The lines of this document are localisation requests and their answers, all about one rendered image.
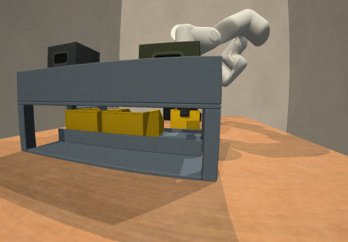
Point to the dark green case with orange latches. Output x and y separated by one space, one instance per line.
173 49

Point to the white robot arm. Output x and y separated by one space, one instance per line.
241 27

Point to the grey shelf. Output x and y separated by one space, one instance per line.
191 82

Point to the dark grey case with orange latches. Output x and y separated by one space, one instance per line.
71 54

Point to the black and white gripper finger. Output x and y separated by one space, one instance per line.
184 112

